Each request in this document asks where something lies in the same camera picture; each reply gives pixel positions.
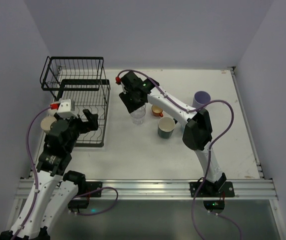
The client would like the cream mug with dragon print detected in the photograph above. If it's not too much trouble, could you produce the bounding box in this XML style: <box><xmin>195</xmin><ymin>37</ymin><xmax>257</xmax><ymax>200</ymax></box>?
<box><xmin>40</xmin><ymin>116</ymin><xmax>57</xmax><ymax>134</ymax></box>

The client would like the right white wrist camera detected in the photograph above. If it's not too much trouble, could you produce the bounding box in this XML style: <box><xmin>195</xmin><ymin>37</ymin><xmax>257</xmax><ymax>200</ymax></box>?
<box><xmin>121</xmin><ymin>83</ymin><xmax>128</xmax><ymax>94</ymax></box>

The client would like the right black controller box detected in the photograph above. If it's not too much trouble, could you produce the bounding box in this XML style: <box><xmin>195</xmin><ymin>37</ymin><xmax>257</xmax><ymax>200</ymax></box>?
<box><xmin>203</xmin><ymin>200</ymin><xmax>225</xmax><ymax>214</ymax></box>

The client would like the purple cable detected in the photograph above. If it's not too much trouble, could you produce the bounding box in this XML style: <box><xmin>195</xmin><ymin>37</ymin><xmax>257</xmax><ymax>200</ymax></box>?
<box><xmin>114</xmin><ymin>69</ymin><xmax>243</xmax><ymax>240</ymax></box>
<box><xmin>10</xmin><ymin>103</ymin><xmax>60</xmax><ymax>240</ymax></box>

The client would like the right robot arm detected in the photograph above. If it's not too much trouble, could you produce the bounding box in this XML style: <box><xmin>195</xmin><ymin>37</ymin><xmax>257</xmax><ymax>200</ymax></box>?
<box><xmin>115</xmin><ymin>70</ymin><xmax>226</xmax><ymax>192</ymax></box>

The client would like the dark teal ceramic mug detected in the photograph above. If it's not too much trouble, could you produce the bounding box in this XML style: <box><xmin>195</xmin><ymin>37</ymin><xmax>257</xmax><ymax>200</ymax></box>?
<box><xmin>157</xmin><ymin>116</ymin><xmax>176</xmax><ymax>139</ymax></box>

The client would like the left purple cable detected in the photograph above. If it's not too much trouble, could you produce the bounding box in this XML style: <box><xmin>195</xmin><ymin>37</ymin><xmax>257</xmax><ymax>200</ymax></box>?
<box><xmin>10</xmin><ymin>103</ymin><xmax>60</xmax><ymax>240</ymax></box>

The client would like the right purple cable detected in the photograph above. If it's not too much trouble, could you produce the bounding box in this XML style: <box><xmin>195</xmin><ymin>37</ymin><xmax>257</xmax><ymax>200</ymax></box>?
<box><xmin>114</xmin><ymin>69</ymin><xmax>243</xmax><ymax>240</ymax></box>

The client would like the lavender plastic tumbler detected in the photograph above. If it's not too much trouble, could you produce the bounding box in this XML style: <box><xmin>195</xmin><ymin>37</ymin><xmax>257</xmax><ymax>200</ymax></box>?
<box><xmin>192</xmin><ymin>91</ymin><xmax>211</xmax><ymax>109</ymax></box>

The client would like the black wire dish rack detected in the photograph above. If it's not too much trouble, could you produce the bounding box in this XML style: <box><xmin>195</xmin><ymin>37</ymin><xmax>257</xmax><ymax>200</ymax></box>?
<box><xmin>39</xmin><ymin>56</ymin><xmax>111</xmax><ymax>148</ymax></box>

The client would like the black controller box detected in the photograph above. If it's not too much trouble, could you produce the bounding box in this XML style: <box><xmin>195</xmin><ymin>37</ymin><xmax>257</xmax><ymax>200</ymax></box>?
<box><xmin>67</xmin><ymin>200</ymin><xmax>89</xmax><ymax>213</ymax></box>
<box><xmin>203</xmin><ymin>200</ymin><xmax>225</xmax><ymax>214</ymax></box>

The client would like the clear faceted glass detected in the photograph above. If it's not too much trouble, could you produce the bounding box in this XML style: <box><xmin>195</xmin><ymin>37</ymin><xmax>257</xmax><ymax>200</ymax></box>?
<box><xmin>131</xmin><ymin>116</ymin><xmax>145</xmax><ymax>125</ymax></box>
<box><xmin>130</xmin><ymin>104</ymin><xmax>146</xmax><ymax>119</ymax></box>

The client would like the aluminium mounting rail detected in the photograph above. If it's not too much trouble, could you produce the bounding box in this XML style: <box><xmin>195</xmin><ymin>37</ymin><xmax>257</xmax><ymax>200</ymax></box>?
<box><xmin>17</xmin><ymin>177</ymin><xmax>280</xmax><ymax>201</ymax></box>

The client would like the clear faceted glass front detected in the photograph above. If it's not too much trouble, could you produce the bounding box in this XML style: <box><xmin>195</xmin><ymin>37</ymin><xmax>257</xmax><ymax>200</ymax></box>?
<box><xmin>131</xmin><ymin>116</ymin><xmax>145</xmax><ymax>125</ymax></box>

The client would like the left black controller box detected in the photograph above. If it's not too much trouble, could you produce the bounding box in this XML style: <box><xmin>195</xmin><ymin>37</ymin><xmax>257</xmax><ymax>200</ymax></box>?
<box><xmin>67</xmin><ymin>200</ymin><xmax>89</xmax><ymax>213</ymax></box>

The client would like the orange ceramic mug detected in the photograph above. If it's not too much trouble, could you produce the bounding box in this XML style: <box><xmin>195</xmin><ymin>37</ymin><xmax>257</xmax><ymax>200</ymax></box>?
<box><xmin>151</xmin><ymin>105</ymin><xmax>163</xmax><ymax>118</ymax></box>

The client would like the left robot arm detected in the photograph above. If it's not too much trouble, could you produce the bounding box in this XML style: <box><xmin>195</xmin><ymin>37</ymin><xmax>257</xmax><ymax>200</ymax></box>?
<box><xmin>0</xmin><ymin>109</ymin><xmax>98</xmax><ymax>240</ymax></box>

